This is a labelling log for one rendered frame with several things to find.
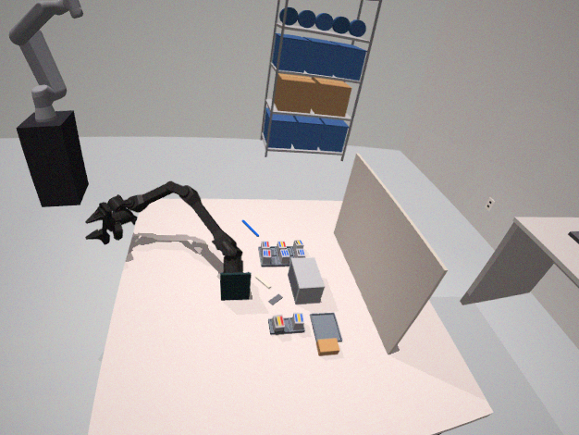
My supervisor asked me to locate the beige flat panel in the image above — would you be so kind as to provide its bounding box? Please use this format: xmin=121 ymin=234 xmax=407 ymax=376
xmin=334 ymin=154 xmax=448 ymax=355

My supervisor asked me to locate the brown cardboard box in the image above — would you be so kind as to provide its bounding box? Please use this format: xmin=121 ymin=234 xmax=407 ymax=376
xmin=316 ymin=338 xmax=340 ymax=356

